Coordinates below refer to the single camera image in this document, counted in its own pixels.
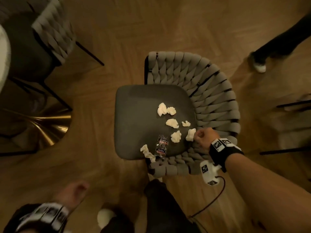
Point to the person's right hand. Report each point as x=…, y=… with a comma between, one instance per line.
x=206, y=139

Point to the person's left hand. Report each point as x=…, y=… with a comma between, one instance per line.
x=71, y=195

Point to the person's right fingers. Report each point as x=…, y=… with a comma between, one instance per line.
x=198, y=138

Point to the person's left fingers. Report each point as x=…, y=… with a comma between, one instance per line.
x=81, y=189

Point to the person's right forearm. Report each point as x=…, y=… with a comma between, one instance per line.
x=267, y=198

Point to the small crumpled white tissue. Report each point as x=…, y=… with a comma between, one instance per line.
x=186, y=123

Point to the black marker wristband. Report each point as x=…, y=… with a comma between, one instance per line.
x=38, y=218
x=224, y=151

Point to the shiny black candy wrapper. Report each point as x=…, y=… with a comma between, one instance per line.
x=163, y=140
x=160, y=152

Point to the person's white shoe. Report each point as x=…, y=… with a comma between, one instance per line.
x=105, y=217
x=155, y=177
x=259, y=66

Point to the person's black trouser leg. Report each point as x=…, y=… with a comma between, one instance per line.
x=119, y=223
x=167, y=208

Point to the long crumpled white tissue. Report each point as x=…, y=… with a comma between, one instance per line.
x=147, y=152

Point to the grey woven chair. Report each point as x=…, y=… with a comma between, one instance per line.
x=136, y=118
x=26, y=43

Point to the gold table base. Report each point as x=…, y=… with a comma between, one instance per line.
x=48, y=126

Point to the black chair legs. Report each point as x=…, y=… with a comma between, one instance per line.
x=291, y=104

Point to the white round table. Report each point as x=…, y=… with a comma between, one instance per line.
x=3, y=58

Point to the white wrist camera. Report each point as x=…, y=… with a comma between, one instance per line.
x=209, y=172

